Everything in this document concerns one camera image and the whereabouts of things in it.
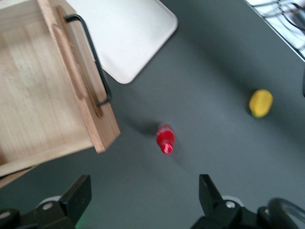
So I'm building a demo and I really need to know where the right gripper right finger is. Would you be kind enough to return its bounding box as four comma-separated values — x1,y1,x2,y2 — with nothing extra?
190,174,258,229

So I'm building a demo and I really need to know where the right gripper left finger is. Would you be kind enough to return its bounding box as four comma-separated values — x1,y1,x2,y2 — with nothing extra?
23,175,92,229

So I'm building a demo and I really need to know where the wooden tray with black handle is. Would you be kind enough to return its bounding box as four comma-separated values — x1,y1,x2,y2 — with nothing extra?
0,0,121,178

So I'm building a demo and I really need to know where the long black drawer handle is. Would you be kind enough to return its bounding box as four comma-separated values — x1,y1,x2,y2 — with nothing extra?
63,14,112,107

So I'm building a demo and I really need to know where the wooden drawer cabinet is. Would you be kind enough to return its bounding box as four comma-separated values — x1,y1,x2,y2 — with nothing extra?
0,165,38,189

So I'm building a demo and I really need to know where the red cola bottle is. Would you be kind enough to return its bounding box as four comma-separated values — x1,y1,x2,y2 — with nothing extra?
155,123,176,156

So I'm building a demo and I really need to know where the yellow toy lemon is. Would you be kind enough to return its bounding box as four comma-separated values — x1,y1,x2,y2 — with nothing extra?
248,89,274,118

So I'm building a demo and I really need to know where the beige plastic tray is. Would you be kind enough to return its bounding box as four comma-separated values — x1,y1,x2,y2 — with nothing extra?
65,0,179,84

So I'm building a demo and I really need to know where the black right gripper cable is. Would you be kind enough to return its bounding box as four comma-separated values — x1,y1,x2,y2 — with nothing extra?
257,197,305,229

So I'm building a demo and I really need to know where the black floor cable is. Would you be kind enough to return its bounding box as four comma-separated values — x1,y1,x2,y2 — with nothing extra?
274,0,305,31

